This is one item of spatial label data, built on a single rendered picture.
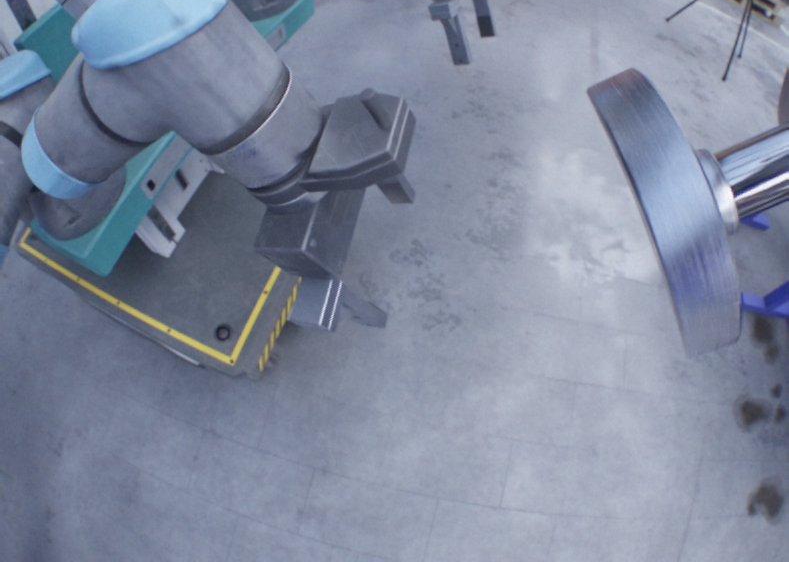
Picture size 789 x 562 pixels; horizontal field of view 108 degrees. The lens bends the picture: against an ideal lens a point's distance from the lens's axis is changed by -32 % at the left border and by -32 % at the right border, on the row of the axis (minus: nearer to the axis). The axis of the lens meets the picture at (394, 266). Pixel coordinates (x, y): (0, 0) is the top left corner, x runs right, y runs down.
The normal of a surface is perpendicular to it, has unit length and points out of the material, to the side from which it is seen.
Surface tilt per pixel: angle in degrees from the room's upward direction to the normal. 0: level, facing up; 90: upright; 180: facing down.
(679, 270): 56
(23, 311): 0
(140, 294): 0
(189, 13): 67
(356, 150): 25
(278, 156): 79
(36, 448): 0
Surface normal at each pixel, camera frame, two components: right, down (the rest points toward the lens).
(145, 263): 0.01, -0.46
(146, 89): 0.02, 0.87
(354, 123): -0.40, -0.40
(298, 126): 0.84, 0.21
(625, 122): -0.64, -0.37
